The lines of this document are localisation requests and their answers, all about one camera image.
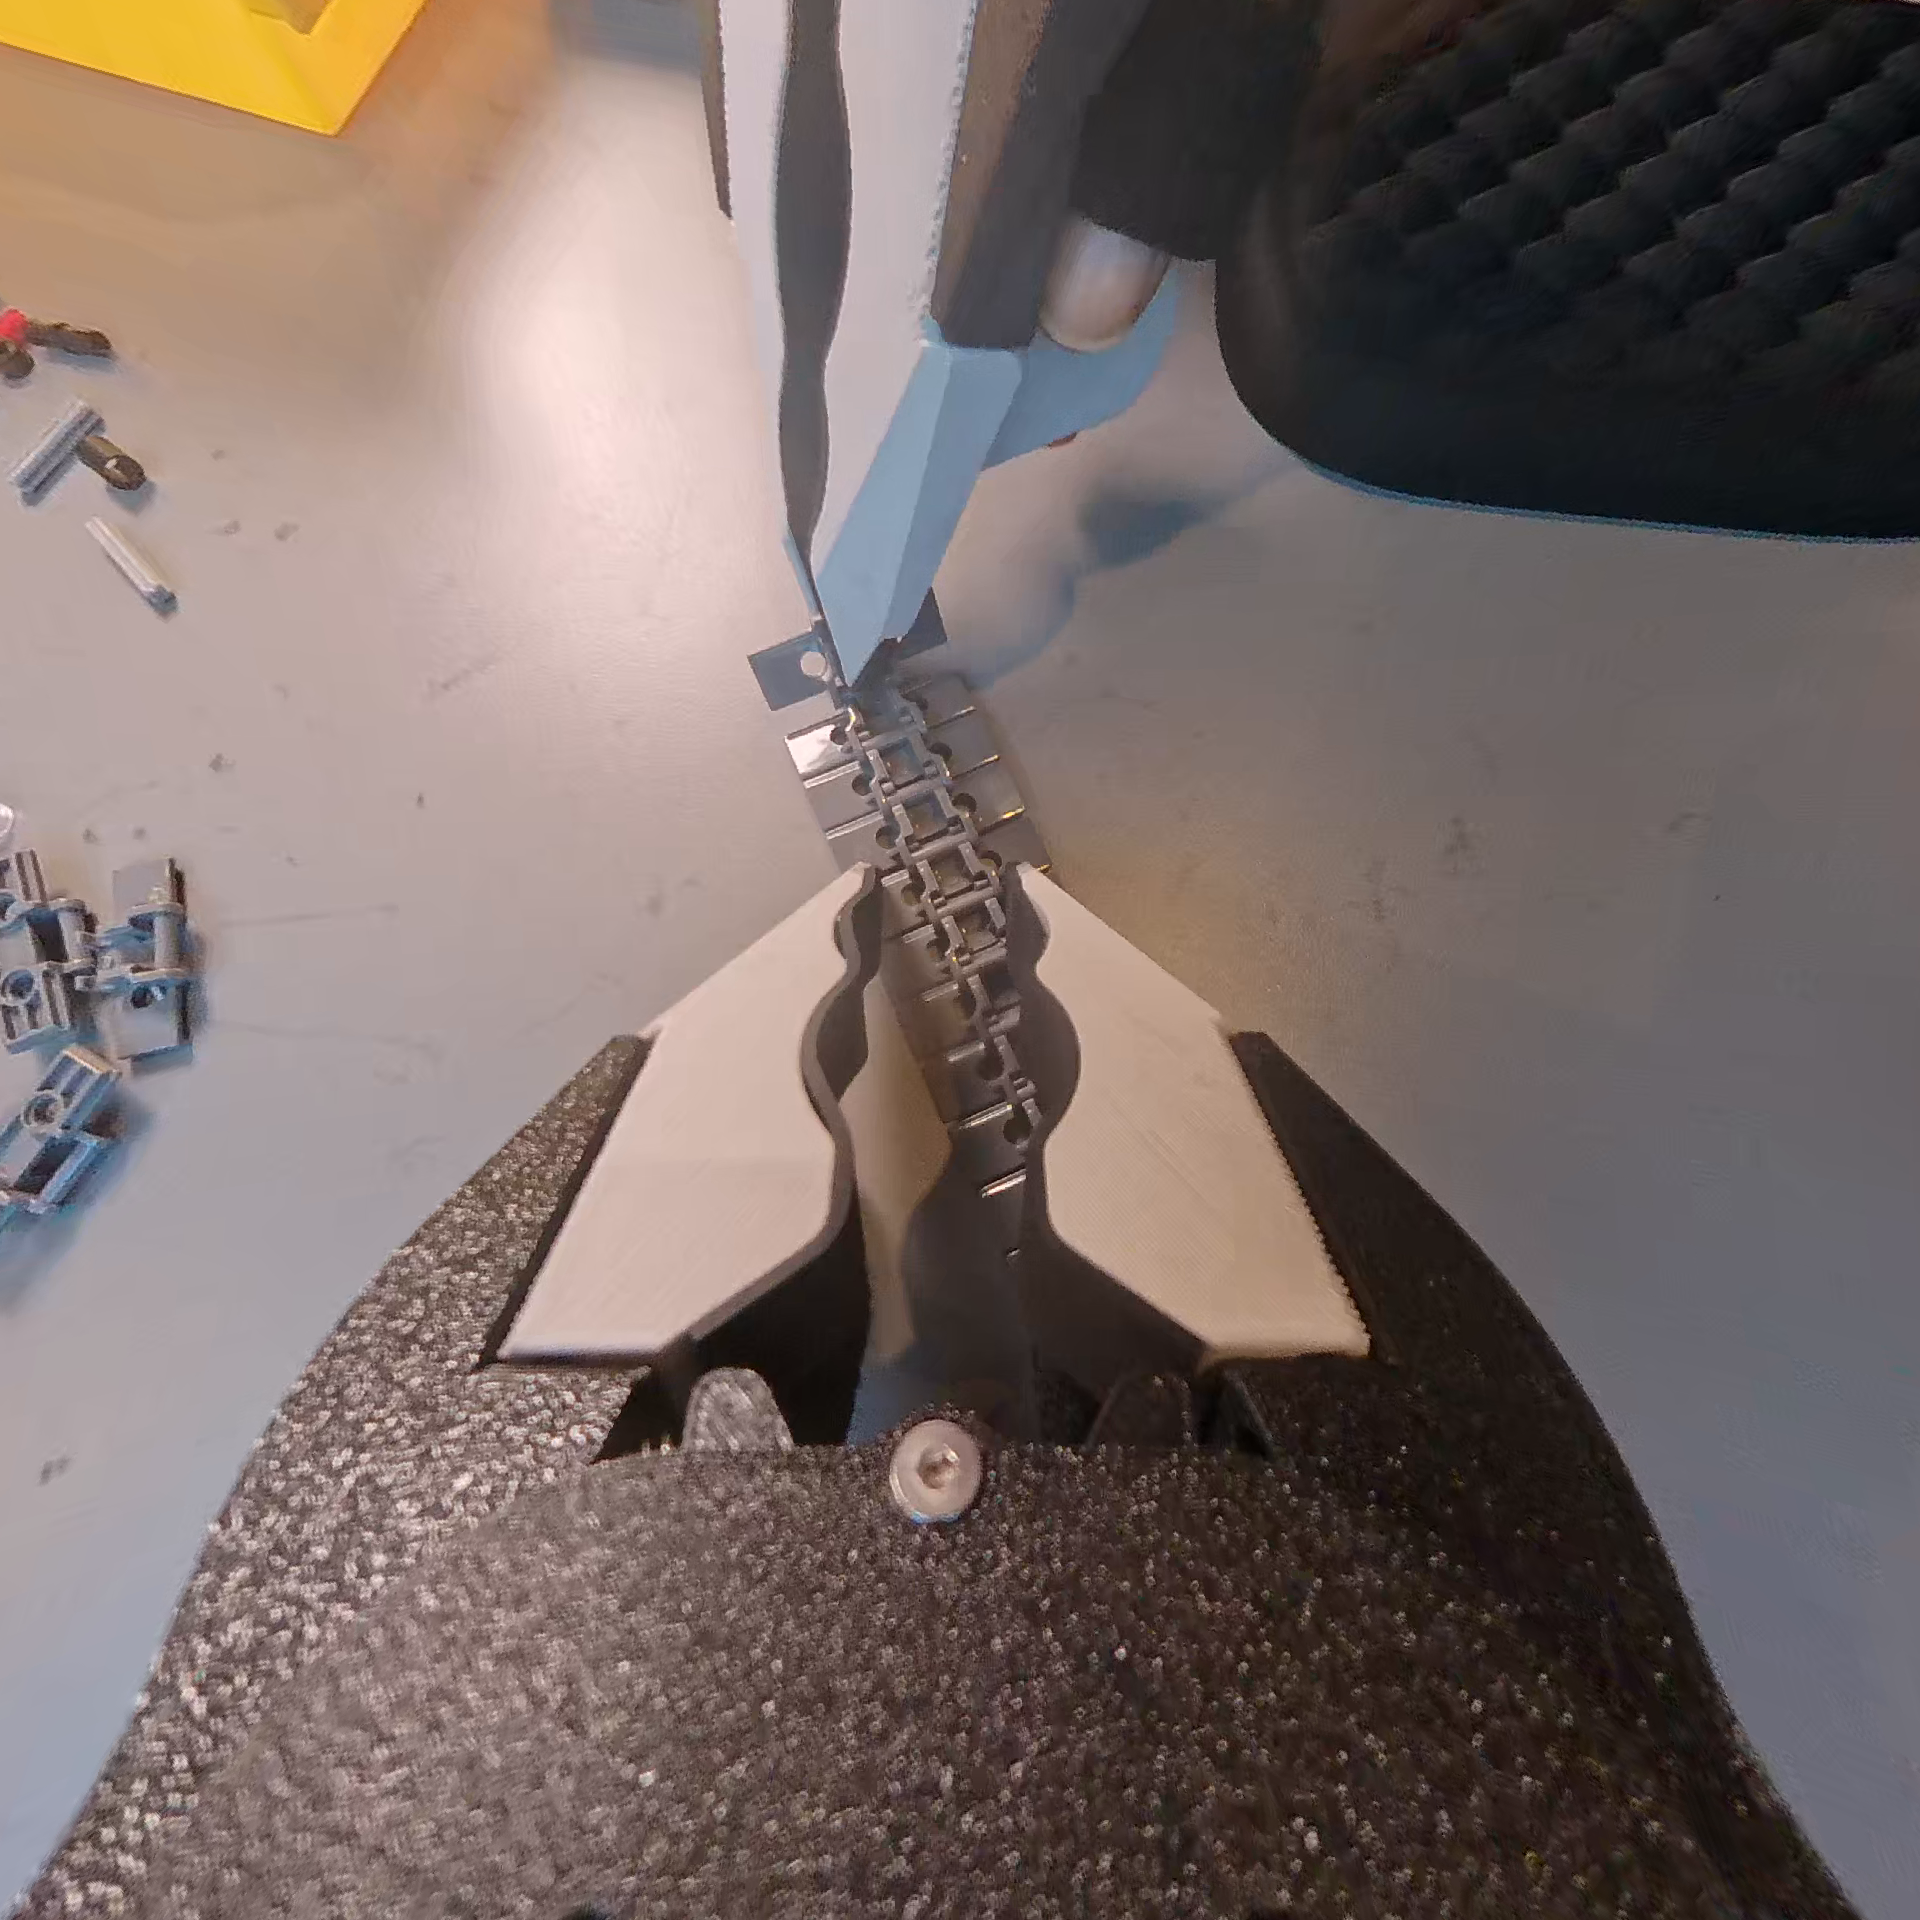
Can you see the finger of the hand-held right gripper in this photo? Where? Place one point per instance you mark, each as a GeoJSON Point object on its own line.
{"type": "Point", "coordinates": [750, 180]}
{"type": "Point", "coordinates": [900, 225]}

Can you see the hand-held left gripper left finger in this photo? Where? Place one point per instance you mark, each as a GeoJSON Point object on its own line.
{"type": "Point", "coordinates": [690, 1184]}

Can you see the person's right hand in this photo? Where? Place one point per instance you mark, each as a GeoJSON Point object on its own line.
{"type": "Point", "coordinates": [1102, 292]}

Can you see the grey desk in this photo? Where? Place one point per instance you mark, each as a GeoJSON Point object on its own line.
{"type": "Point", "coordinates": [1500, 900]}

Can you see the pile of grey track links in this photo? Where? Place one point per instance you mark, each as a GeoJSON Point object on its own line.
{"type": "Point", "coordinates": [150, 915]}

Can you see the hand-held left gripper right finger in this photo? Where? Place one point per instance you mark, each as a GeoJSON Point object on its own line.
{"type": "Point", "coordinates": [1201, 1184]}

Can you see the grey plastic track link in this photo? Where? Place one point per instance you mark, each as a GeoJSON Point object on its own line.
{"type": "Point", "coordinates": [780, 668]}

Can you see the pile of small black red pins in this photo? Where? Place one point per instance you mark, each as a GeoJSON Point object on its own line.
{"type": "Point", "coordinates": [61, 446]}

